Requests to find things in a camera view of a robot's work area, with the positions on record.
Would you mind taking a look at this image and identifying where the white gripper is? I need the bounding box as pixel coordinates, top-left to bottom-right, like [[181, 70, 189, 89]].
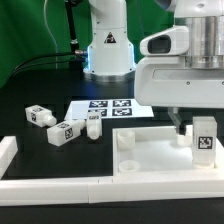
[[134, 56, 224, 135]]

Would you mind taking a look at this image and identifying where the white square tabletop part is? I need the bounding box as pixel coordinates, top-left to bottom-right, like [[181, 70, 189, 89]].
[[111, 124, 224, 177]]

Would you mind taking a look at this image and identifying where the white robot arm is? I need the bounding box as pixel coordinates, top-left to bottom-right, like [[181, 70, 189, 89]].
[[84, 0, 224, 109]]

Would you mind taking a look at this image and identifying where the white sheet with tags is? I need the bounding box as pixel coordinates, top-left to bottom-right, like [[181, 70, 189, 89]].
[[65, 99, 154, 120]]

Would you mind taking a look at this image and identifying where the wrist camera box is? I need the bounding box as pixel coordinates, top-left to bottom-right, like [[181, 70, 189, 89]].
[[140, 25, 190, 56]]

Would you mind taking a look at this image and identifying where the white front fence wall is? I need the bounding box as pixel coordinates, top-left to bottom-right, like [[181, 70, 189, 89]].
[[0, 170, 224, 206]]

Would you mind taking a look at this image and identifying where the white fence wall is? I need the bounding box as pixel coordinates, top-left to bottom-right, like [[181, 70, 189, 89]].
[[0, 170, 224, 206], [0, 136, 18, 179]]

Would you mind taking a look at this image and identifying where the black camera stand pole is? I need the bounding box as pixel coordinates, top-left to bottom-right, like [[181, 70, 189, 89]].
[[64, 0, 83, 72]]

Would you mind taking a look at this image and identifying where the black cable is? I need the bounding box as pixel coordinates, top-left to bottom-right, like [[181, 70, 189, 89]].
[[11, 51, 86, 76]]

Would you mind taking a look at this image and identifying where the white thin cable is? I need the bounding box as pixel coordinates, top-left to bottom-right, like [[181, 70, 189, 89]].
[[43, 0, 60, 70]]

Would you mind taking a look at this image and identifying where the white left fence wall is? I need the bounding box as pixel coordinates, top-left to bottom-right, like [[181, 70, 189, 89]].
[[0, 136, 18, 179]]

